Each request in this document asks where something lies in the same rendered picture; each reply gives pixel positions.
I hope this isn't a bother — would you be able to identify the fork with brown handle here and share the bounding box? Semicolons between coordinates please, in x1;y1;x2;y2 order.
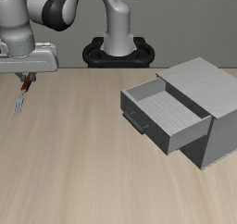
13;73;33;115

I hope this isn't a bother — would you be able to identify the grey cabinet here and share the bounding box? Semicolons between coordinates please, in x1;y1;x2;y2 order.
156;56;237;170

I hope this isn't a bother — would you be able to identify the grey open drawer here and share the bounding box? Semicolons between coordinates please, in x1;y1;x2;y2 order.
119;77;213;156

